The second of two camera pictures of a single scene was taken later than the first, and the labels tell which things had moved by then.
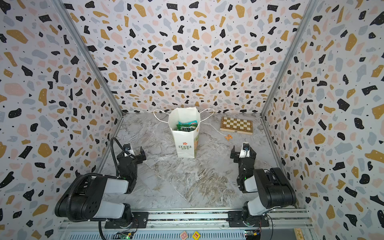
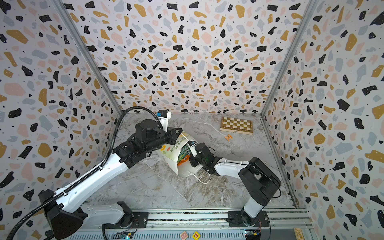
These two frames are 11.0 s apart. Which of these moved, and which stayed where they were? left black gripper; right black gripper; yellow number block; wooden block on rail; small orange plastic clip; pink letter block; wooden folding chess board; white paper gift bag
Moved: right black gripper; left black gripper; white paper gift bag
Stayed: yellow number block; wooden folding chess board; wooden block on rail; small orange plastic clip; pink letter block
